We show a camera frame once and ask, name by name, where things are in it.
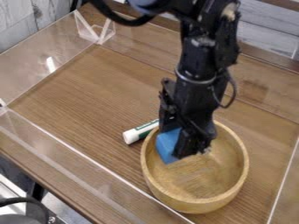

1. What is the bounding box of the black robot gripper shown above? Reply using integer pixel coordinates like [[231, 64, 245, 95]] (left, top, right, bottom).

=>
[[159, 68, 229, 159]]

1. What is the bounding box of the blue rectangular block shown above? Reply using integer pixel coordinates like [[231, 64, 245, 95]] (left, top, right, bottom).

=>
[[155, 128, 181, 165]]

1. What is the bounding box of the green and white marker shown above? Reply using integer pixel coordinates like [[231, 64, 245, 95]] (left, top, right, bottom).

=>
[[123, 119, 159, 144]]

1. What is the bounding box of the clear acrylic corner bracket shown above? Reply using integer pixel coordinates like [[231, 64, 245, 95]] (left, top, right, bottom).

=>
[[73, 10, 116, 46]]

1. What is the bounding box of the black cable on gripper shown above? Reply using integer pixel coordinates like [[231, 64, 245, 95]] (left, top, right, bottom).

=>
[[209, 69, 239, 109]]

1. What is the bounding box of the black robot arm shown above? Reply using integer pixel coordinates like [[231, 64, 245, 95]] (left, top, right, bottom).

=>
[[89, 0, 240, 164]]

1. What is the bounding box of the clear acrylic barrier wall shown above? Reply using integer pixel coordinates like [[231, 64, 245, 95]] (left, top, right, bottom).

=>
[[0, 99, 195, 224]]

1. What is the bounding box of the brown wooden bowl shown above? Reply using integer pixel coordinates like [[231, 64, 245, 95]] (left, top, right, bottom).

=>
[[140, 122, 249, 214]]

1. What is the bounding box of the black metal mount base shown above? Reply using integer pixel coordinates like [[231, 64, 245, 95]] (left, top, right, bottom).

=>
[[0, 201, 65, 224]]

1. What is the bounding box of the black cable at corner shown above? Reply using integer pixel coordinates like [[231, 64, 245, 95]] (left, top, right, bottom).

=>
[[0, 195, 51, 224]]

